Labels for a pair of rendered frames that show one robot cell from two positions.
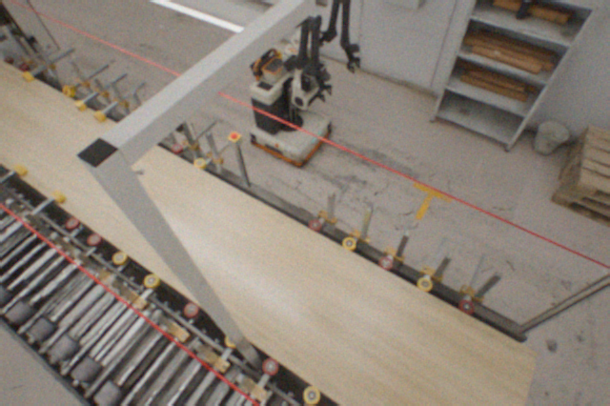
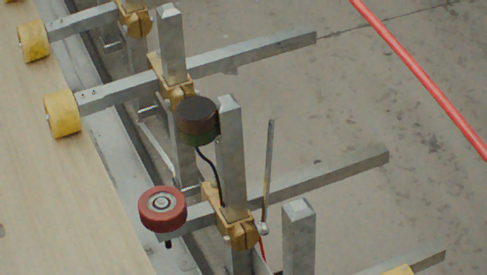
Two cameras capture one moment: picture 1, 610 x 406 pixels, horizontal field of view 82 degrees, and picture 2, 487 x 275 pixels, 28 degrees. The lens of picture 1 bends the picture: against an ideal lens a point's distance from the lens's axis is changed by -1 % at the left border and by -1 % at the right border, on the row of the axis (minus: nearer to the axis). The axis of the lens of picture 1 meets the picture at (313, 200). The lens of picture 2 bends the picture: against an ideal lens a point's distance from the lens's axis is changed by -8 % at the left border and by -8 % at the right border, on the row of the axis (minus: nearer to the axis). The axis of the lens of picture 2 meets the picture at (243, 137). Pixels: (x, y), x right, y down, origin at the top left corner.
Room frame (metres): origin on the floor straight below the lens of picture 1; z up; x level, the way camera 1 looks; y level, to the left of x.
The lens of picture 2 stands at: (1.00, 0.22, 2.11)
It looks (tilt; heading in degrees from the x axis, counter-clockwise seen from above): 42 degrees down; 36
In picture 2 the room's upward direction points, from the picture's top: 4 degrees counter-clockwise
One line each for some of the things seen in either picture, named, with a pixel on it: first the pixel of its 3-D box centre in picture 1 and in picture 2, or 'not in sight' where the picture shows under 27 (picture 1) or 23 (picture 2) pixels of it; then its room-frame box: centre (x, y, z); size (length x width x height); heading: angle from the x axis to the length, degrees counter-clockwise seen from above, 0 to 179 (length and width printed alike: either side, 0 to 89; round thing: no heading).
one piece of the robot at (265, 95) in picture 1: (280, 95); not in sight; (2.83, 0.30, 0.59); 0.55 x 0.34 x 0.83; 146
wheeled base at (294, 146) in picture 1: (291, 131); not in sight; (2.78, 0.23, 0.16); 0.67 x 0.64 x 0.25; 56
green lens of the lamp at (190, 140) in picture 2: not in sight; (196, 127); (1.90, 0.96, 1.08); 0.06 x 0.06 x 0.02
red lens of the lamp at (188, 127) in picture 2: not in sight; (196, 114); (1.90, 0.96, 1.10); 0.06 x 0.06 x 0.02
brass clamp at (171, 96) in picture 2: not in sight; (171, 81); (2.09, 1.16, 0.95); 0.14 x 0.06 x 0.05; 57
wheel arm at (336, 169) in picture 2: (196, 137); (274, 191); (2.03, 0.92, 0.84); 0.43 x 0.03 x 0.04; 147
